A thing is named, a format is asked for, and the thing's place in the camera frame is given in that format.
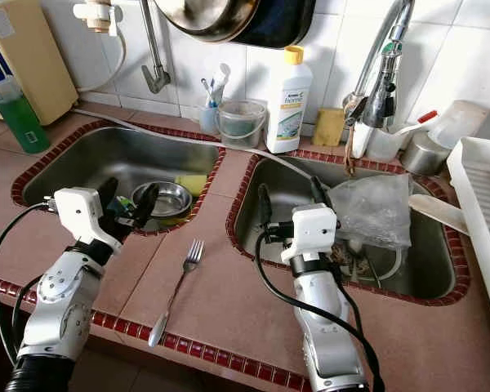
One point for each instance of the green dish soap bottle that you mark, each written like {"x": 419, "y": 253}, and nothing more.
{"x": 24, "y": 122}

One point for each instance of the steel bowl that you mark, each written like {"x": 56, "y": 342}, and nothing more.
{"x": 167, "y": 200}

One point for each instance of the grey wall tap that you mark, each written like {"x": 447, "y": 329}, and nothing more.
{"x": 155, "y": 77}

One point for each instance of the steel fork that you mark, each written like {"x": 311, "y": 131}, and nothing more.
{"x": 192, "y": 255}

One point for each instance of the tan sponge block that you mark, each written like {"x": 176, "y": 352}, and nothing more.
{"x": 327, "y": 126}

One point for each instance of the yellow sponge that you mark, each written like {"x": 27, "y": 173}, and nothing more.
{"x": 194, "y": 183}

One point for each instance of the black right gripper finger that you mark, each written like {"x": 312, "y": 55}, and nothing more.
{"x": 265, "y": 208}
{"x": 318, "y": 193}

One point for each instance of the steel sink basin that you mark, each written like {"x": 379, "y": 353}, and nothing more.
{"x": 82, "y": 163}
{"x": 433, "y": 261}

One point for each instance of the white wall water filter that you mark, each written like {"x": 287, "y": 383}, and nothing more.
{"x": 98, "y": 16}

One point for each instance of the white detergent bottle yellow cap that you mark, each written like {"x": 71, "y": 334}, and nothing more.
{"x": 288, "y": 102}

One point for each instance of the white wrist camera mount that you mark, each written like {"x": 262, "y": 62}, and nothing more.
{"x": 312, "y": 231}
{"x": 82, "y": 214}

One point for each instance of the hanging steel pan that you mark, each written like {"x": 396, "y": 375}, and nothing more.
{"x": 220, "y": 16}

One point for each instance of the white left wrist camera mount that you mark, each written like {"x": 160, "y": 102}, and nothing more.
{"x": 82, "y": 214}

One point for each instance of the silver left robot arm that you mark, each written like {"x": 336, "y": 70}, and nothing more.
{"x": 57, "y": 310}

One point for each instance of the cream plastic drain spout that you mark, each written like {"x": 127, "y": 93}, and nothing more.
{"x": 437, "y": 212}

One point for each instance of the clear plastic container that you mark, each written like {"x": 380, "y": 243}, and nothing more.
{"x": 457, "y": 122}

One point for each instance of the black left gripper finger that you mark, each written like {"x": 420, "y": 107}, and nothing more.
{"x": 109, "y": 192}
{"x": 147, "y": 204}

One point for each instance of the clear toothbrush cup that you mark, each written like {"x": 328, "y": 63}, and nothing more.
{"x": 208, "y": 120}

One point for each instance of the steel cup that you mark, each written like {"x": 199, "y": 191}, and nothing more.
{"x": 426, "y": 155}

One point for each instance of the chrome kitchen faucet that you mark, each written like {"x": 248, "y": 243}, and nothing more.
{"x": 380, "y": 90}

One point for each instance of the beige water ionizer appliance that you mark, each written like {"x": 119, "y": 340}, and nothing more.
{"x": 37, "y": 57}

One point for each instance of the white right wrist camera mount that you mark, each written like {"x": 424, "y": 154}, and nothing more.
{"x": 312, "y": 231}

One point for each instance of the clear plastic bag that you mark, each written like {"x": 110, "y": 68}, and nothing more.
{"x": 371, "y": 212}

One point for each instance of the thin beige wall tube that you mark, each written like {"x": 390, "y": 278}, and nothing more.
{"x": 121, "y": 53}

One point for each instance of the white dish rack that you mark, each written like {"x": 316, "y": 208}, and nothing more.
{"x": 482, "y": 212}

